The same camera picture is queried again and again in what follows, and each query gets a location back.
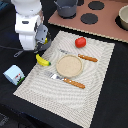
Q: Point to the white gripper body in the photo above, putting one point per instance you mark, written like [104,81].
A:
[26,27]

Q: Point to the yellow toy banana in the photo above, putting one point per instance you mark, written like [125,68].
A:
[42,61]

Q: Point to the light blue milk carton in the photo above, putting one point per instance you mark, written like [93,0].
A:
[14,74]

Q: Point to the red toy tomato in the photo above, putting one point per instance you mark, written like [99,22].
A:
[80,42]

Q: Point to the grey toy saucepan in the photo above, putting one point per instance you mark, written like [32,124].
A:
[48,40]

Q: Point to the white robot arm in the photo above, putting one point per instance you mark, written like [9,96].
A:
[28,7]

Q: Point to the grey toy pot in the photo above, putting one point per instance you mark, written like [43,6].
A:
[66,8]

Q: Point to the round wooden plate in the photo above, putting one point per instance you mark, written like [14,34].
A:
[69,66]

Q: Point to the pink toy stove top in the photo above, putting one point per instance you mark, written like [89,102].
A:
[104,27]

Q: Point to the beige woven placemat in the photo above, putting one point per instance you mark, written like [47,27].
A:
[67,101]

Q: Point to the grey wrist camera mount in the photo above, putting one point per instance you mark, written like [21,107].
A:
[42,30]

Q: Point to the toy fork wooden handle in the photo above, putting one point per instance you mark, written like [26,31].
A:
[55,76]

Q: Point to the toy knife wooden handle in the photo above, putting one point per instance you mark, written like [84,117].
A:
[80,56]

